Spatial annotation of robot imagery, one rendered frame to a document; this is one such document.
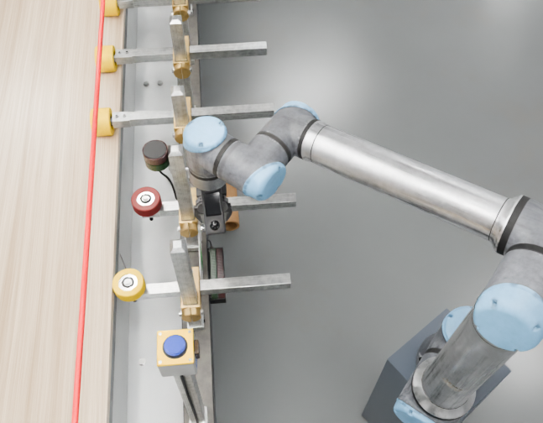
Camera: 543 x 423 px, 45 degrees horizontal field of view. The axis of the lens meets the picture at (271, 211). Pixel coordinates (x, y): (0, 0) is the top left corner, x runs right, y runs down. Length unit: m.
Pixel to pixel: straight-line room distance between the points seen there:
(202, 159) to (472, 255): 1.72
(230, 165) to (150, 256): 0.79
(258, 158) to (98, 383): 0.67
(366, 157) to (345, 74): 2.06
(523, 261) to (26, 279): 1.20
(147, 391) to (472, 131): 2.01
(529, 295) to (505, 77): 2.46
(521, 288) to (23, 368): 1.13
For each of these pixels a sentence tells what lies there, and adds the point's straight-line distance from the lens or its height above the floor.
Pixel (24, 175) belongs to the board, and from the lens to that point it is 1.98.
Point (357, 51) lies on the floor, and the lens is 3.48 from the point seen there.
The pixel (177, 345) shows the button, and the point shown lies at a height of 1.23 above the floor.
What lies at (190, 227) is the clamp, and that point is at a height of 0.87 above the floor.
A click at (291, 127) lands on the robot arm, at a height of 1.35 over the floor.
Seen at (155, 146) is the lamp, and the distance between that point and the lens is 1.60.
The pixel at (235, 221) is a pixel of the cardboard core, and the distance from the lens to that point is 2.75.
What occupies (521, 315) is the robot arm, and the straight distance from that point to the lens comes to 1.14.
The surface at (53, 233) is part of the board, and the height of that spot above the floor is 0.90.
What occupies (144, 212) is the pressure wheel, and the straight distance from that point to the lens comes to 1.83.
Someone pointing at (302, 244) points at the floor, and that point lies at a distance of 2.77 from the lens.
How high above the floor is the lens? 2.43
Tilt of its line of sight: 58 degrees down
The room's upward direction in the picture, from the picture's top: 1 degrees clockwise
